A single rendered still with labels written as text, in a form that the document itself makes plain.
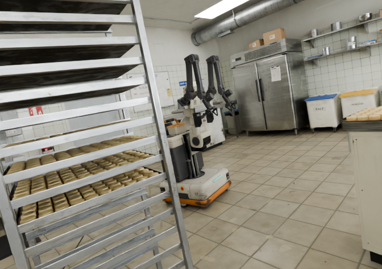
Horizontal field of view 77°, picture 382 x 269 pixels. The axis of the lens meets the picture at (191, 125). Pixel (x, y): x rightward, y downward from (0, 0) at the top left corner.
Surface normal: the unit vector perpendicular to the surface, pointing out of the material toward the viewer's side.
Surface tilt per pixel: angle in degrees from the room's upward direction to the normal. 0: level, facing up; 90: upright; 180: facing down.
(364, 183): 90
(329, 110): 92
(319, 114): 89
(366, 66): 90
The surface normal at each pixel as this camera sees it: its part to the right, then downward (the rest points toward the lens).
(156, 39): 0.68, -0.05
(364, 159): -0.81, 0.22
